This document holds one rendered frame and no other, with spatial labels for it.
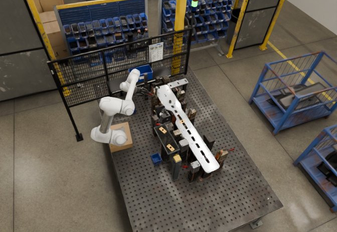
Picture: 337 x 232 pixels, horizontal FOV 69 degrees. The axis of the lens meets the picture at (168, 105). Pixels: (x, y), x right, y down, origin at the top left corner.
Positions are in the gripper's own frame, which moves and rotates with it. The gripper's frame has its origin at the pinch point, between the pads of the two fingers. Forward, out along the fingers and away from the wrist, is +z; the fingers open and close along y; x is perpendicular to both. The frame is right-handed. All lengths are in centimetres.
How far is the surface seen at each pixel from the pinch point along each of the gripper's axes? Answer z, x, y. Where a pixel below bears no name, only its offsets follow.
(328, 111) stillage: 296, -82, 117
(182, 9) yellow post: 15, 58, 98
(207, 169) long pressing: 25, -114, 1
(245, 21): 230, 134, 143
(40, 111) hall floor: -41, 135, -182
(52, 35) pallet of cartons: -38, 248, -92
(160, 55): 29, 55, 32
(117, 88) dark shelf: -15.1, 35.7, -28.6
